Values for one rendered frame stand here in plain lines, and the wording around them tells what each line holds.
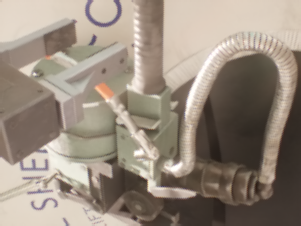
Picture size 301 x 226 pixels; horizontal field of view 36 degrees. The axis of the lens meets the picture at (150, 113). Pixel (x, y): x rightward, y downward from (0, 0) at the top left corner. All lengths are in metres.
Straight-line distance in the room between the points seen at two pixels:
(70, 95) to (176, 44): 0.38
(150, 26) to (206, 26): 0.22
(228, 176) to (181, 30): 0.23
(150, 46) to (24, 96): 0.20
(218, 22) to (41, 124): 0.41
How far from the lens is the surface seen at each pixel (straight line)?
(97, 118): 0.60
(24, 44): 0.47
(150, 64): 0.54
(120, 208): 0.78
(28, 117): 0.37
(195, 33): 0.73
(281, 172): 1.25
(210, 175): 0.68
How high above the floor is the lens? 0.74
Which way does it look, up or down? 12 degrees up
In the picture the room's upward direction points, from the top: 112 degrees counter-clockwise
